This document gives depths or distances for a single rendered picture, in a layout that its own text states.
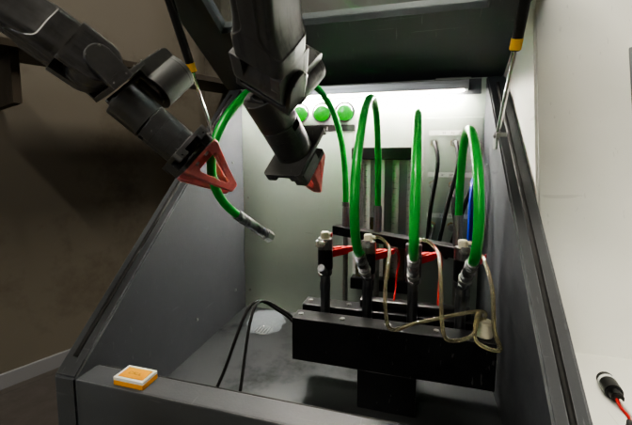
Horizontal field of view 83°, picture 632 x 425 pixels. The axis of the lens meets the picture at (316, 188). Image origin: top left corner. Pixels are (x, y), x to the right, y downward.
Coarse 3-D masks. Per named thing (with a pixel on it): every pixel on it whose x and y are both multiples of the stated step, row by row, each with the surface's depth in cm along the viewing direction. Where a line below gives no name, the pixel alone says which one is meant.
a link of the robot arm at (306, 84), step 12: (312, 48) 49; (312, 60) 48; (300, 72) 40; (312, 72) 49; (324, 72) 52; (240, 84) 45; (300, 84) 41; (312, 84) 50; (264, 96) 44; (288, 96) 41; (300, 96) 44; (288, 108) 43
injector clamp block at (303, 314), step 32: (320, 320) 64; (352, 320) 64; (384, 320) 64; (448, 320) 64; (320, 352) 64; (352, 352) 62; (384, 352) 61; (416, 352) 59; (448, 352) 58; (480, 352) 57; (384, 384) 61; (416, 384) 60; (448, 384) 58; (480, 384) 57
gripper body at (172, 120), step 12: (156, 120) 50; (168, 120) 51; (144, 132) 50; (156, 132) 50; (168, 132) 51; (180, 132) 52; (204, 132) 51; (156, 144) 51; (168, 144) 51; (180, 144) 51; (168, 156) 52; (180, 156) 49
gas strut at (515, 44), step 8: (520, 0) 57; (528, 0) 57; (520, 8) 58; (528, 8) 58; (520, 16) 58; (520, 24) 59; (520, 32) 59; (512, 40) 61; (520, 40) 60; (512, 48) 61; (520, 48) 61; (512, 56) 62; (512, 64) 62; (512, 72) 63; (504, 88) 65; (504, 96) 65; (504, 104) 66; (496, 136) 69; (504, 136) 69; (496, 144) 69
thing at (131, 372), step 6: (126, 372) 52; (132, 372) 52; (138, 372) 52; (144, 372) 52; (150, 372) 52; (132, 378) 50; (138, 378) 50; (144, 378) 50; (156, 378) 52; (114, 384) 51; (120, 384) 50; (126, 384) 50; (132, 384) 50
